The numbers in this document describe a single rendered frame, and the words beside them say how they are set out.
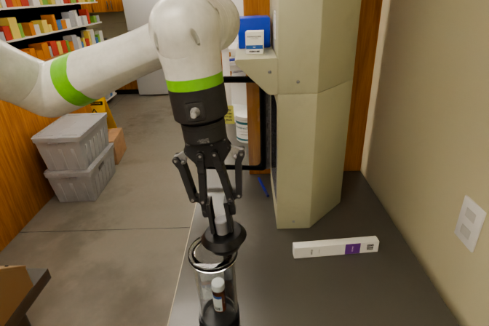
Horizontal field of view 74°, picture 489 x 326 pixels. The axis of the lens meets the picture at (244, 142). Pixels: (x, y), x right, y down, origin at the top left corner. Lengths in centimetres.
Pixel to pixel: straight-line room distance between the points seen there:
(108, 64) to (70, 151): 239
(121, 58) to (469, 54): 77
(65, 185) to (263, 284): 254
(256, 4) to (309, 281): 92
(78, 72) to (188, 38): 33
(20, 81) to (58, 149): 233
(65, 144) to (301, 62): 243
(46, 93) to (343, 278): 87
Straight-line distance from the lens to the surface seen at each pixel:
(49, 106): 83
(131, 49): 68
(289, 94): 92
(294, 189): 105
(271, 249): 107
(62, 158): 314
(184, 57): 49
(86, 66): 74
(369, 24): 132
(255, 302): 94
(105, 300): 235
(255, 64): 89
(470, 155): 92
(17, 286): 111
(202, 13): 49
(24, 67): 80
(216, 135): 54
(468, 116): 92
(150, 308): 222
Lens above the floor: 167
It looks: 25 degrees down
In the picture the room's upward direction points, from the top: 2 degrees counter-clockwise
